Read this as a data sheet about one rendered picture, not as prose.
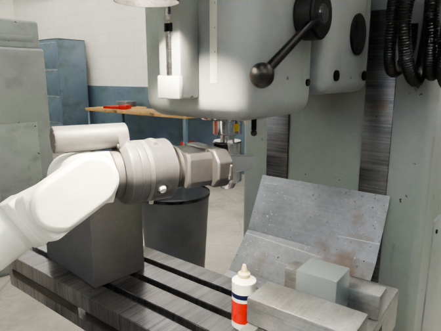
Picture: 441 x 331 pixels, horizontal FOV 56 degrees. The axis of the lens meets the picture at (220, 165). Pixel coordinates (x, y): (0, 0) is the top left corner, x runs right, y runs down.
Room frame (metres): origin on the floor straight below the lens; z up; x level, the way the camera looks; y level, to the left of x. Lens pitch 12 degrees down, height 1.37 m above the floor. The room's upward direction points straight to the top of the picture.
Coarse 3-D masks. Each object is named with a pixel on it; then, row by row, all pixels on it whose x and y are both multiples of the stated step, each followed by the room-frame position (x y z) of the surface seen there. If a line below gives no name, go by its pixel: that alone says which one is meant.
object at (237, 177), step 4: (236, 148) 0.63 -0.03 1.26; (240, 148) 0.64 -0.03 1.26; (228, 152) 0.63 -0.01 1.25; (232, 152) 0.63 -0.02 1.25; (236, 152) 0.63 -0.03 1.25; (240, 152) 0.64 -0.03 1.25; (240, 172) 0.64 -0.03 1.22; (236, 176) 0.63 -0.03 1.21; (240, 176) 0.64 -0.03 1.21; (232, 180) 0.63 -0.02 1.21; (236, 180) 0.63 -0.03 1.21; (240, 180) 0.64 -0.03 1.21
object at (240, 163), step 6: (234, 156) 0.62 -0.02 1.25; (240, 156) 0.62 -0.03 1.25; (246, 156) 0.63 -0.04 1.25; (252, 156) 0.64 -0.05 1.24; (234, 162) 0.62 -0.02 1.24; (240, 162) 0.62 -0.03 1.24; (246, 162) 0.63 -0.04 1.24; (252, 162) 0.64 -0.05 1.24; (234, 168) 0.62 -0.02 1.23; (240, 168) 0.62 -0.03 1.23; (246, 168) 0.63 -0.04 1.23
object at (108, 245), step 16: (112, 208) 0.77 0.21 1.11; (128, 208) 0.80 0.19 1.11; (80, 224) 0.77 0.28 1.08; (96, 224) 0.75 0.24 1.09; (112, 224) 0.77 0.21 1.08; (128, 224) 0.80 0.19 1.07; (64, 240) 0.82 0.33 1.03; (80, 240) 0.77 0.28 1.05; (96, 240) 0.75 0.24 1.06; (112, 240) 0.77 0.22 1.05; (128, 240) 0.80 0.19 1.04; (64, 256) 0.83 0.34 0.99; (80, 256) 0.77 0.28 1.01; (96, 256) 0.74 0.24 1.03; (112, 256) 0.77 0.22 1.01; (128, 256) 0.80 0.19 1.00; (80, 272) 0.78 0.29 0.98; (96, 272) 0.74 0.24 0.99; (112, 272) 0.77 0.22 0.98; (128, 272) 0.79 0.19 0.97
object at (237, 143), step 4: (216, 140) 0.65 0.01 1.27; (236, 140) 0.65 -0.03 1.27; (240, 140) 0.65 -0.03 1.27; (216, 144) 0.63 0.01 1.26; (220, 144) 0.63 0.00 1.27; (224, 144) 0.63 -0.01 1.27; (228, 144) 0.63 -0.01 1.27; (232, 144) 0.63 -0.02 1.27; (236, 144) 0.63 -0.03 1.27; (240, 144) 0.64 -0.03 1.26; (224, 148) 0.63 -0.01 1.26; (228, 148) 0.63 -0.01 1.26; (232, 148) 0.63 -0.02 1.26
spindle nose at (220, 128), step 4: (216, 124) 0.63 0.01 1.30; (220, 124) 0.63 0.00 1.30; (224, 124) 0.63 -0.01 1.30; (228, 124) 0.63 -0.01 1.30; (232, 124) 0.63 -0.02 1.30; (240, 124) 0.64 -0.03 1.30; (216, 128) 0.63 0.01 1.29; (220, 128) 0.63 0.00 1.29; (224, 128) 0.63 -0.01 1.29; (228, 128) 0.63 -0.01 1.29; (232, 128) 0.63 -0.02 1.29; (240, 128) 0.64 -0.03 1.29; (216, 132) 0.63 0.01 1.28; (220, 132) 0.63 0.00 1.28; (224, 132) 0.63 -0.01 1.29; (228, 132) 0.63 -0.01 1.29; (232, 132) 0.63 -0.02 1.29; (236, 132) 0.63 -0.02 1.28; (240, 132) 0.64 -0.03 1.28
